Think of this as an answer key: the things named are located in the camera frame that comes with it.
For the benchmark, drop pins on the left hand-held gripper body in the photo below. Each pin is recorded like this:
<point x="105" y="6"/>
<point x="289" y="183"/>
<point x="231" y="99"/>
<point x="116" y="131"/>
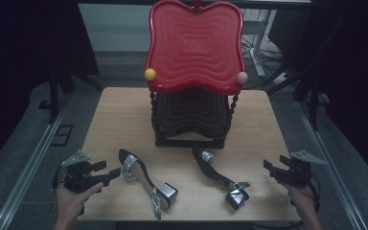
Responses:
<point x="80" y="175"/>

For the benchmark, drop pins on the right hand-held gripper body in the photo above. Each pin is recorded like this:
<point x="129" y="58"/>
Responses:
<point x="300" y="174"/>

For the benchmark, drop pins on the red and black tiered rack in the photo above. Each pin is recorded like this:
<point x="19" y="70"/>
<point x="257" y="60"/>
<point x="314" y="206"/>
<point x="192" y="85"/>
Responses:
<point x="195" y="48"/>

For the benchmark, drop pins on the person's right hand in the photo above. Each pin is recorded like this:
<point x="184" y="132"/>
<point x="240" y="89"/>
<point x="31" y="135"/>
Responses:
<point x="303" y="196"/>

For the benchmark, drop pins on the person's left hand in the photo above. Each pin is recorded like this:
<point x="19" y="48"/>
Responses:
<point x="70" y="201"/>

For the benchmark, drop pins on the dark floor hatch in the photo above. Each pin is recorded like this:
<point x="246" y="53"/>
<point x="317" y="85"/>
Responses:
<point x="63" y="135"/>

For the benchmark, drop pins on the black metal stand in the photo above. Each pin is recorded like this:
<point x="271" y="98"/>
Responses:
<point x="54" y="96"/>
<point x="314" y="105"/>

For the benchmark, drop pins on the black curtain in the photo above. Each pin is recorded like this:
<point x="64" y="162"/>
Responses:
<point x="354" y="80"/>
<point x="28" y="48"/>

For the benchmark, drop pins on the white desk leg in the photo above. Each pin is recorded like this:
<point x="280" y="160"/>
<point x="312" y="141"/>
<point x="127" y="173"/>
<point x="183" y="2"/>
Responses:
<point x="258" y="48"/>

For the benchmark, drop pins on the metal floor rail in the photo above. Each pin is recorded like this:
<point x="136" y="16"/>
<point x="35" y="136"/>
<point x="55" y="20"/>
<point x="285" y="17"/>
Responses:
<point x="332" y="166"/>
<point x="28" y="166"/>

